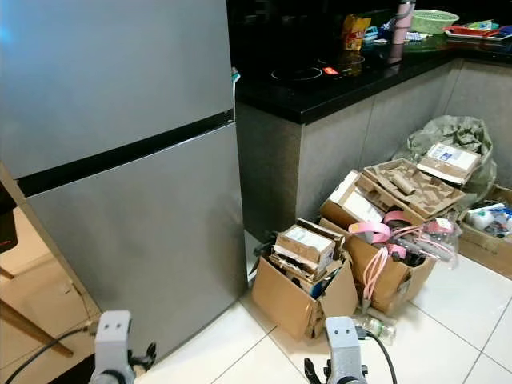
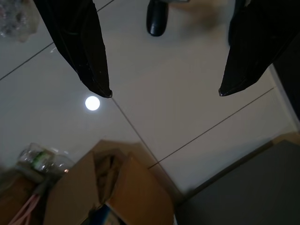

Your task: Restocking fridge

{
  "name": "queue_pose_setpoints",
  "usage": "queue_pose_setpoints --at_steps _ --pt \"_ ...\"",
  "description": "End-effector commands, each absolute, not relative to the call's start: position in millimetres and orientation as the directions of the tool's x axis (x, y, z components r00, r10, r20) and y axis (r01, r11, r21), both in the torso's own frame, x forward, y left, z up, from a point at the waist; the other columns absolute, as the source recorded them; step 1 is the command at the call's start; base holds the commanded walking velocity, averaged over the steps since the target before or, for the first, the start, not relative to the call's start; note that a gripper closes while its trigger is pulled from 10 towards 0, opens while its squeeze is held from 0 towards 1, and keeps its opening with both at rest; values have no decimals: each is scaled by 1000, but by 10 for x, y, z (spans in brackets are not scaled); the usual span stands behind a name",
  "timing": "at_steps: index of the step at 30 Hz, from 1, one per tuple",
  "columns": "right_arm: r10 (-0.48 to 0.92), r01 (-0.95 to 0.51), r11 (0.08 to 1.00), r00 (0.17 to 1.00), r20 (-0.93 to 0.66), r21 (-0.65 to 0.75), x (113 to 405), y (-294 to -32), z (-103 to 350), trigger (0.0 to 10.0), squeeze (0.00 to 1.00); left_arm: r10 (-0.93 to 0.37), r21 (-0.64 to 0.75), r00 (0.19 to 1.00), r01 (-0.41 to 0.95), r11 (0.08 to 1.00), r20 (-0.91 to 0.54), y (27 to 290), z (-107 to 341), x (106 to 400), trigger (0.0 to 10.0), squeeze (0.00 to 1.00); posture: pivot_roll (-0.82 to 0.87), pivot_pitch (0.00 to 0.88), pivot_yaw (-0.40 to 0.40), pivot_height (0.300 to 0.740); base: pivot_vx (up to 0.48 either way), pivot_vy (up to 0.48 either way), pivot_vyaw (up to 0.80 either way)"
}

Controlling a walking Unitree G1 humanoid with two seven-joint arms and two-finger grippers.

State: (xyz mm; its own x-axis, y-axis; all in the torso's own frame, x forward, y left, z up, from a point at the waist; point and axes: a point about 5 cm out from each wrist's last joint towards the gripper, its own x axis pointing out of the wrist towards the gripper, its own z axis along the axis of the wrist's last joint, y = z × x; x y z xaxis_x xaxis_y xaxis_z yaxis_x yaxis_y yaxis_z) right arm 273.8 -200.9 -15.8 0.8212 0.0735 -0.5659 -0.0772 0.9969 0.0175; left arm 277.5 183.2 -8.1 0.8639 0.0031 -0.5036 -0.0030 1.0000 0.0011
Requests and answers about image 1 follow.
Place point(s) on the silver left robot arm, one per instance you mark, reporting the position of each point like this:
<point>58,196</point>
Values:
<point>110,378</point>

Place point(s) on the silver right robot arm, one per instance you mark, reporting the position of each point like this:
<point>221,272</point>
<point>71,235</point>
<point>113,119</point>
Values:
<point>348,380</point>

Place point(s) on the silver two-door fridge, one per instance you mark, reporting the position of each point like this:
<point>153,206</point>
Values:
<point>112,80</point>

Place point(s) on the empty clear plastic bottle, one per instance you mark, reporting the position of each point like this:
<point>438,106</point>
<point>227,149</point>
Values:
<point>378,328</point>

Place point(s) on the open cardboard box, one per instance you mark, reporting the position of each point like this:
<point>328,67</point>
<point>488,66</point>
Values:
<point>288,302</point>

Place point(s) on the black floor mat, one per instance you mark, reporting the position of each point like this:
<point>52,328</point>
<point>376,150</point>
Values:
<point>68,374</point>

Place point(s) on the small white-labelled carton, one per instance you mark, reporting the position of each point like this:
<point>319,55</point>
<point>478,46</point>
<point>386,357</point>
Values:
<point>306,244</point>

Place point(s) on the cardboard box with white panel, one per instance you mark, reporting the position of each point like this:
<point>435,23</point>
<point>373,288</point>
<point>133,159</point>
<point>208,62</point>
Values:
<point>348,200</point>

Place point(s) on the clear plastic bag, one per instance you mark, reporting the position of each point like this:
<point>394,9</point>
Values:
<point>440,238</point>

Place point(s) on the moulded pulp packing tray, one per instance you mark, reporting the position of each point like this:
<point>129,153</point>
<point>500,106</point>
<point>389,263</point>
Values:
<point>432,196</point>

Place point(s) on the cardboard box with white packets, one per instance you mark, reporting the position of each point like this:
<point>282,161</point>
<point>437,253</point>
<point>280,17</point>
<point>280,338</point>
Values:
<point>488,248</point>

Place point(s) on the flat parcel with shipping label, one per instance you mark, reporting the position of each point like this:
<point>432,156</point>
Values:
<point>450,162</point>

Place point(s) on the black kitchen countertop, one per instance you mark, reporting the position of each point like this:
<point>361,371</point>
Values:
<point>296,104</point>

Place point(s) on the grey-green sack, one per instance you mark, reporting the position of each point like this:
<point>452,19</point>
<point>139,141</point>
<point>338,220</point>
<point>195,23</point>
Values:
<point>452,132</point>

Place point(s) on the black induction cooktop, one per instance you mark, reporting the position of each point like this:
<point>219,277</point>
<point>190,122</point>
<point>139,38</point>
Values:
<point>296,74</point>

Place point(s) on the yellow snack bag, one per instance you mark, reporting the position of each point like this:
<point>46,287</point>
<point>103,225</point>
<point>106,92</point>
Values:
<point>355,32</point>

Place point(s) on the blue white packet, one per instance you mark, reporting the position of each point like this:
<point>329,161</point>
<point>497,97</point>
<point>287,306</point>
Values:
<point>374,34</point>

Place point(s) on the pink tumbler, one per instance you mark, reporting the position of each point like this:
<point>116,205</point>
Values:
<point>402,20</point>

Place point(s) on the red tray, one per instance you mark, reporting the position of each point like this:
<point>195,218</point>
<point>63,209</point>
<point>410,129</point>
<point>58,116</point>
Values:
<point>476,33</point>

